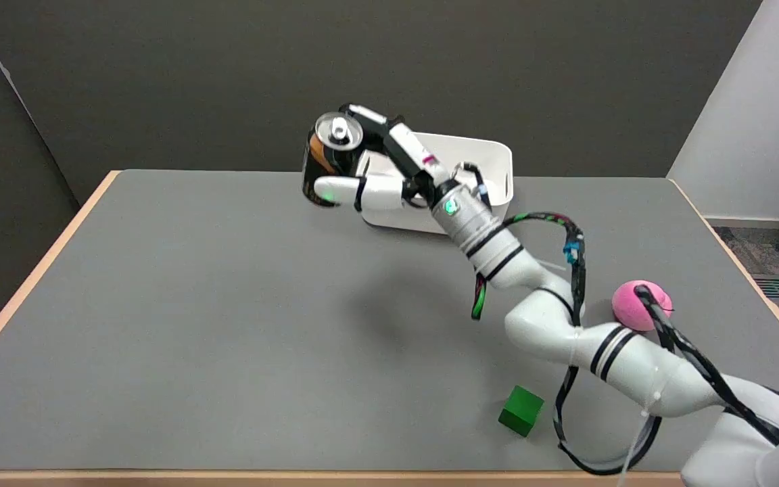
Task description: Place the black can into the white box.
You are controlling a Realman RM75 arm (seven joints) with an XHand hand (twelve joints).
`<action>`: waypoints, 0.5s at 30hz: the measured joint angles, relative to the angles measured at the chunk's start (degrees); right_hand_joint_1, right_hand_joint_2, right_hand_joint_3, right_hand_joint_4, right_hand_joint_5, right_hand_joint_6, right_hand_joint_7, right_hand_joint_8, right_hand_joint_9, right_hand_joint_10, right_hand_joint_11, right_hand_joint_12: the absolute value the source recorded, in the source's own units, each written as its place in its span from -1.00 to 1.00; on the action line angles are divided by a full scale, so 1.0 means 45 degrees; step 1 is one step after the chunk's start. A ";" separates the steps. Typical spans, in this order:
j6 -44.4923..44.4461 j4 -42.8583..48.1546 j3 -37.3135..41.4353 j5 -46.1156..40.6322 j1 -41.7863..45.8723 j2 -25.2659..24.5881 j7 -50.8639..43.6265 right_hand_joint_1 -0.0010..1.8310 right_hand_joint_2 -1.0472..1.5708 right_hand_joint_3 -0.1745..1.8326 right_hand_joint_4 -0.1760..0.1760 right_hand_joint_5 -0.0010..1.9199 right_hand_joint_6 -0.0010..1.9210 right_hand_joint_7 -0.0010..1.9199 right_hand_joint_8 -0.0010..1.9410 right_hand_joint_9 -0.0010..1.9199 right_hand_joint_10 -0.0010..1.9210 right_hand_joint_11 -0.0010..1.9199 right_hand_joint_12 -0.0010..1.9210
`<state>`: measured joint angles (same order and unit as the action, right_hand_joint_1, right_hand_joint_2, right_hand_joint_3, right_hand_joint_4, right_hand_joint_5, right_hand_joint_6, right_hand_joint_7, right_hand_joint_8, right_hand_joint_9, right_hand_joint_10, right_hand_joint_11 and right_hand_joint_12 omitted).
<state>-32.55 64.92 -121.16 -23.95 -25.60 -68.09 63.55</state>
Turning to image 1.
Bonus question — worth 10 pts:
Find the white plastic box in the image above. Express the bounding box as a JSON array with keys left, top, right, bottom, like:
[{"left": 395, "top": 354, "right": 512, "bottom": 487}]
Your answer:
[{"left": 356, "top": 133, "right": 515, "bottom": 235}]

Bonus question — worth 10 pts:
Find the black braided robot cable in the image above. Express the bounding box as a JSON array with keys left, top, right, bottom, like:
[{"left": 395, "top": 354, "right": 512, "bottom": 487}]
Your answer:
[{"left": 471, "top": 162, "right": 779, "bottom": 476}]

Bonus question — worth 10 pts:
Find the pink ball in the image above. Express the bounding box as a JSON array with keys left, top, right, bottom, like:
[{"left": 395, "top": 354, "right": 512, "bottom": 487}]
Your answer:
[{"left": 611, "top": 280, "right": 673, "bottom": 332}]

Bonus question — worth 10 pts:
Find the green cube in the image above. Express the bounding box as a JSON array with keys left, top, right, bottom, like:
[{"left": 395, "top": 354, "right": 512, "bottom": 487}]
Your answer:
[{"left": 498, "top": 386, "right": 544, "bottom": 437}]

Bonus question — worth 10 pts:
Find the black beverage can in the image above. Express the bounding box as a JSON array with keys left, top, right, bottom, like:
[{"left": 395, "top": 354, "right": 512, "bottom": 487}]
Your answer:
[{"left": 302, "top": 112, "right": 364, "bottom": 208}]

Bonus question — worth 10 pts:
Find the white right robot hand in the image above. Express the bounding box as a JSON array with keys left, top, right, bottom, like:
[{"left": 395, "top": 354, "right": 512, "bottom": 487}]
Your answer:
[{"left": 313, "top": 103, "right": 463, "bottom": 212}]

